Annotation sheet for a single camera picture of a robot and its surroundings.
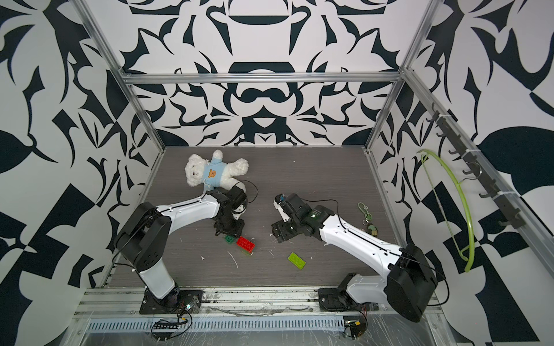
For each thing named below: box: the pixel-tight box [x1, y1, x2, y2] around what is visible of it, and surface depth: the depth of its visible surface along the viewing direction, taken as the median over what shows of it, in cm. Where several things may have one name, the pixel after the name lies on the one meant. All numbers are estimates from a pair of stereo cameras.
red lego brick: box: [235, 236, 256, 254], surface depth 82 cm
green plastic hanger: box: [416, 149, 475, 273], surface depth 62 cm
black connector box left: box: [153, 322, 179, 330], surface depth 74 cm
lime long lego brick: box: [287, 251, 307, 271], surface depth 85 cm
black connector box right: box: [344, 320, 368, 340], surface depth 73 cm
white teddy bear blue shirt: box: [185, 149, 250, 193], surface depth 101 cm
